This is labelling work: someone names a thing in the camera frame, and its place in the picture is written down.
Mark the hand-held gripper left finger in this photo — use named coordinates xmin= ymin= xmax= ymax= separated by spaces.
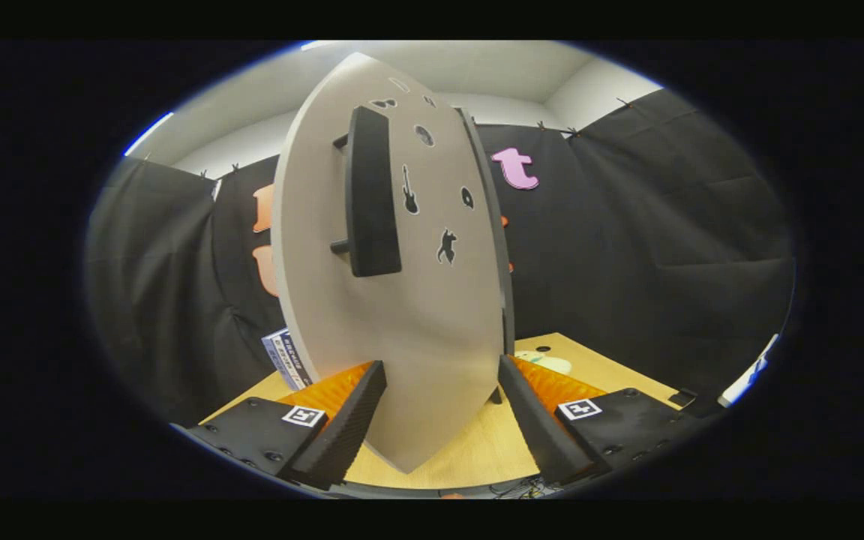
xmin=172 ymin=361 xmax=388 ymax=492

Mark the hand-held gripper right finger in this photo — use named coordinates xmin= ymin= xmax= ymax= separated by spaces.
xmin=497 ymin=354 xmax=703 ymax=488

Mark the light grey cabinet door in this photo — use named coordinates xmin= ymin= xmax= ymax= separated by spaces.
xmin=271 ymin=51 xmax=512 ymax=475

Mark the pale yellow plush toy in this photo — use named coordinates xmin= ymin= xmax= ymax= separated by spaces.
xmin=514 ymin=350 xmax=574 ymax=377

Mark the light blue book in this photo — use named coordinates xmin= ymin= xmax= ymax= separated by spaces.
xmin=262 ymin=334 xmax=299 ymax=391

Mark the dark grey cabinet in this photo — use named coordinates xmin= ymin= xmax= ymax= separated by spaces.
xmin=453 ymin=107 xmax=517 ymax=406

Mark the black backdrop cloth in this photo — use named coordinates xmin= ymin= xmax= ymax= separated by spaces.
xmin=85 ymin=88 xmax=794 ymax=425

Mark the white side table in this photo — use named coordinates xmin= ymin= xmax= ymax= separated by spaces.
xmin=718 ymin=334 xmax=780 ymax=408

